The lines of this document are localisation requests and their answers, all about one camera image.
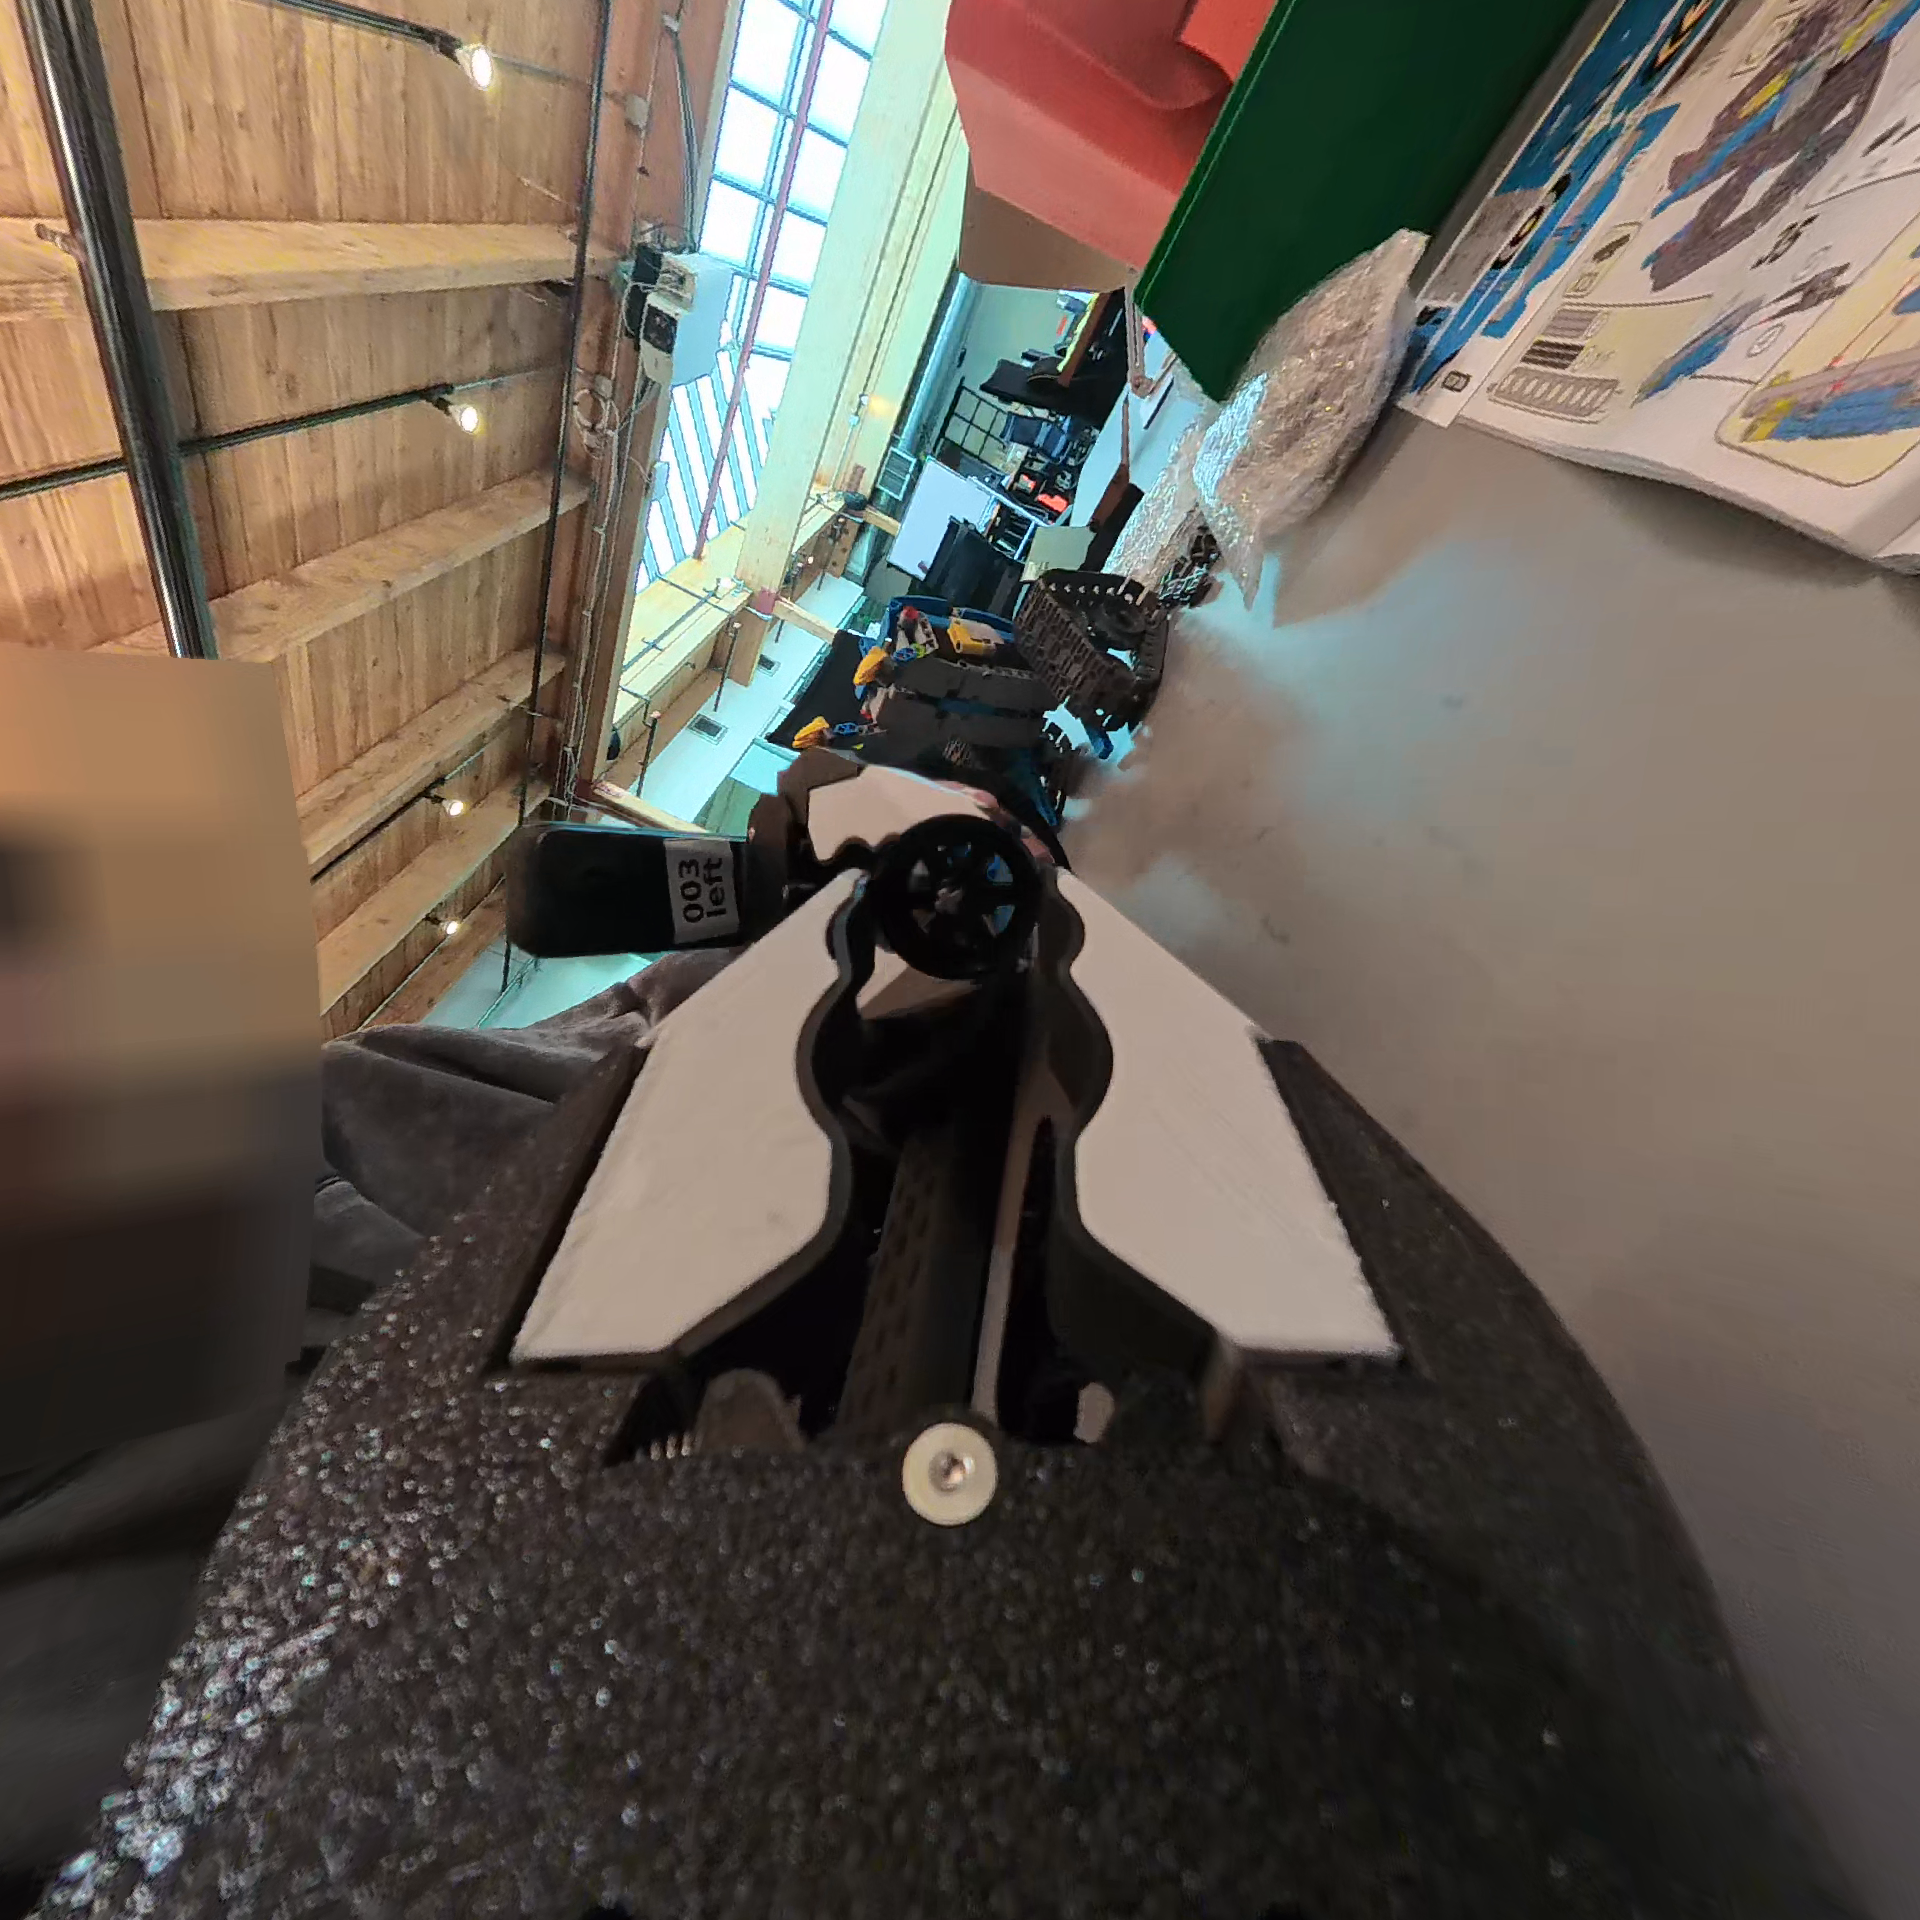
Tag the small clear plastic bag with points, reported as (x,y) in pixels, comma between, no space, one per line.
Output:
(1171,495)

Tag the black perforated mat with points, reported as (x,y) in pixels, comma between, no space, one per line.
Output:
(914,1275)

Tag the person's grey sweatshirt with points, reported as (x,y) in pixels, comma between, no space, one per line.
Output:
(450,1110)

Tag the blue sticker sheet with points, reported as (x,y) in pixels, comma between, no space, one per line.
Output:
(1544,225)

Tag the black toy wheel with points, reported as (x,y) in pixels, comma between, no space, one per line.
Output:
(961,900)

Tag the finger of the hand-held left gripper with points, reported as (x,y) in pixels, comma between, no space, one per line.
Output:
(884,810)

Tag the toy tracked robot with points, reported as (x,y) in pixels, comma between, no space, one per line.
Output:
(1081,630)

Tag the black track pieces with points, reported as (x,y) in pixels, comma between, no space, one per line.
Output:
(1189,567)

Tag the large clear plastic bag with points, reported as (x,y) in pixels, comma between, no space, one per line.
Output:
(1320,374)

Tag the instruction booklet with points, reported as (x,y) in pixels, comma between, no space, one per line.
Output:
(1771,254)

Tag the grey desk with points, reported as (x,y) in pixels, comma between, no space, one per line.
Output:
(1574,900)

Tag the green plastic bin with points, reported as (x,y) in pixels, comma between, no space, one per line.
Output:
(1320,164)

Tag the orange plastic bin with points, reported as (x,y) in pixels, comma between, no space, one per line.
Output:
(1081,120)

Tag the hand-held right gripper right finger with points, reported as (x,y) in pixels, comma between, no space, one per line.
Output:
(1231,1184)

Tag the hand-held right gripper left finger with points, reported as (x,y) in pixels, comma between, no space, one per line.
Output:
(691,1184)

